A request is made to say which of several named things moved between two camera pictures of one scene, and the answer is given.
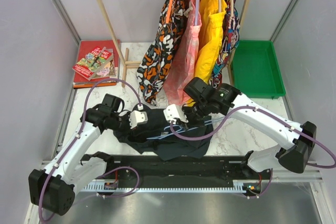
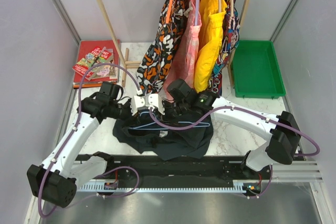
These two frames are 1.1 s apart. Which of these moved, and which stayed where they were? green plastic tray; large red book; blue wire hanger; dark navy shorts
Moved: blue wire hanger
Stayed: green plastic tray; dark navy shorts; large red book
